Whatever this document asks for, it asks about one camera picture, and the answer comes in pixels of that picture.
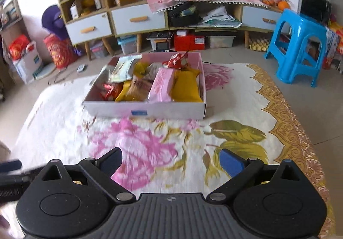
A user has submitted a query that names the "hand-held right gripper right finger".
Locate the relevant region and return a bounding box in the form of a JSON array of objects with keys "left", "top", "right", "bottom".
[{"left": 206, "top": 149, "right": 310, "bottom": 203}]

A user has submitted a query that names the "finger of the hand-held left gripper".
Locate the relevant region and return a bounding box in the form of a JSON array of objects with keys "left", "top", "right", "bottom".
[{"left": 0, "top": 160, "right": 22, "bottom": 173}]

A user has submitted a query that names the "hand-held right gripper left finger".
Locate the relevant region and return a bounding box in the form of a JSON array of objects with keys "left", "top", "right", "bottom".
[{"left": 32, "top": 147, "right": 137, "bottom": 204}]

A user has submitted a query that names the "red snack packet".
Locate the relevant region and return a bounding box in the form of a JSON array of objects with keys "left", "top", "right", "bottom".
[
  {"left": 100, "top": 82, "right": 123, "bottom": 101},
  {"left": 161, "top": 52, "right": 190, "bottom": 70}
]

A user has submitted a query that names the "yellow snack packet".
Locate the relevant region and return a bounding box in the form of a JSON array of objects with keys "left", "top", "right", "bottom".
[
  {"left": 115, "top": 78, "right": 150, "bottom": 102},
  {"left": 171, "top": 68, "right": 203, "bottom": 103}
]

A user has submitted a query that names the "pink cardboard box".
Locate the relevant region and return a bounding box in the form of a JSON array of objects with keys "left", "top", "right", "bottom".
[{"left": 82, "top": 51, "right": 207, "bottom": 120}]

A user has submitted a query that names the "pink snack packet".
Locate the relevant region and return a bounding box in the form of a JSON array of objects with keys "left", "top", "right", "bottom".
[{"left": 147, "top": 68, "right": 176, "bottom": 103}]

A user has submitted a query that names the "long pale blue snack packet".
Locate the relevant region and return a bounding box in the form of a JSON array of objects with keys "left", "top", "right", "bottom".
[{"left": 110, "top": 56, "right": 143, "bottom": 83}]

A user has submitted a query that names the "orange biscuit packet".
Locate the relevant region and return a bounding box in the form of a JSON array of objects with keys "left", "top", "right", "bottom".
[{"left": 133, "top": 61, "right": 150, "bottom": 79}]

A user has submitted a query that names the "striped snack packet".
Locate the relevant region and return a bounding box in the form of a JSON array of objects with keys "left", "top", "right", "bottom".
[{"left": 143, "top": 63, "right": 161, "bottom": 81}]

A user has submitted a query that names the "floral blanket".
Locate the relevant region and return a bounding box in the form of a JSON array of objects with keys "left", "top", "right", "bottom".
[{"left": 11, "top": 63, "right": 335, "bottom": 239}]

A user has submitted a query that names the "round white base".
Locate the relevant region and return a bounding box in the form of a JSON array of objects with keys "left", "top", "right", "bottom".
[{"left": 35, "top": 63, "right": 57, "bottom": 80}]

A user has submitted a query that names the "white paper shopping bag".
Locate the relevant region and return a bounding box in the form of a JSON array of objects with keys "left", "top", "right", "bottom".
[{"left": 13, "top": 41, "right": 45, "bottom": 84}]

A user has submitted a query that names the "clear plastic storage box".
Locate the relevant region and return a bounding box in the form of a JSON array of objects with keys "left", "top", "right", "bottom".
[
  {"left": 90, "top": 41, "right": 109, "bottom": 59},
  {"left": 206, "top": 35, "right": 236, "bottom": 49}
]

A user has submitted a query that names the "blue lid storage box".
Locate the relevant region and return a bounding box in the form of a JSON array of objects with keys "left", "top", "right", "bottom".
[{"left": 117, "top": 36, "right": 138, "bottom": 54}]

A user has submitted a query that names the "red printed bag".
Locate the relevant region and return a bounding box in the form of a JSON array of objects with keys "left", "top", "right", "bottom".
[{"left": 44, "top": 34, "right": 78, "bottom": 69}]

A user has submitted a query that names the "red gift bag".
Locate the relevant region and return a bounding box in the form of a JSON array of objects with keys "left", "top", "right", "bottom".
[{"left": 8, "top": 35, "right": 31, "bottom": 61}]

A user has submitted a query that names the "short wooden cabinet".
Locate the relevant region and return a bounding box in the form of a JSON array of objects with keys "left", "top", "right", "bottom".
[{"left": 108, "top": 2, "right": 169, "bottom": 53}]

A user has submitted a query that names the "yellow egg tray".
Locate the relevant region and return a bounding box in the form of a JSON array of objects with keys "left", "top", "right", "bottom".
[{"left": 249, "top": 37, "right": 270, "bottom": 51}]

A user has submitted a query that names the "flat black device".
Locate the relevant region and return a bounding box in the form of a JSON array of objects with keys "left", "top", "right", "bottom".
[{"left": 147, "top": 32, "right": 172, "bottom": 41}]

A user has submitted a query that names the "pile of papers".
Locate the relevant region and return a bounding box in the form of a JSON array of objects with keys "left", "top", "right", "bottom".
[{"left": 201, "top": 6, "right": 242, "bottom": 28}]

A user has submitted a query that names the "black bag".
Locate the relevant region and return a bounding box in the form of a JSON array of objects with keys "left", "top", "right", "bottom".
[{"left": 169, "top": 2, "right": 203, "bottom": 28}]

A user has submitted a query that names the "purple plush toy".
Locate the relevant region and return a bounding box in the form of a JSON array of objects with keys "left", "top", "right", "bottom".
[{"left": 41, "top": 5, "right": 71, "bottom": 41}]

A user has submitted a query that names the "blue plastic stool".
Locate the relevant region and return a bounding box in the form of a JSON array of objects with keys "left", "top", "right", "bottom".
[{"left": 264, "top": 9, "right": 329, "bottom": 87}]

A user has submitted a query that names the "red yellow cardboard box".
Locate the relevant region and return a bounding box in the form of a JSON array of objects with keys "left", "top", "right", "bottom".
[{"left": 331, "top": 22, "right": 343, "bottom": 54}]

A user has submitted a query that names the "white microwave oven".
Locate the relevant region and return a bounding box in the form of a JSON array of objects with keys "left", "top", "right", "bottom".
[{"left": 283, "top": 0, "right": 333, "bottom": 24}]

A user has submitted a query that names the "black cable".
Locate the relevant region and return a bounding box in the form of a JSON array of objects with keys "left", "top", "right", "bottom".
[{"left": 48, "top": 68, "right": 81, "bottom": 84}]

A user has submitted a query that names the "white drawer wooden handle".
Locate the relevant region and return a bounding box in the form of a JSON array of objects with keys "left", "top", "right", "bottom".
[
  {"left": 242, "top": 5, "right": 284, "bottom": 32},
  {"left": 66, "top": 12, "right": 112, "bottom": 45},
  {"left": 111, "top": 4, "right": 167, "bottom": 36}
]

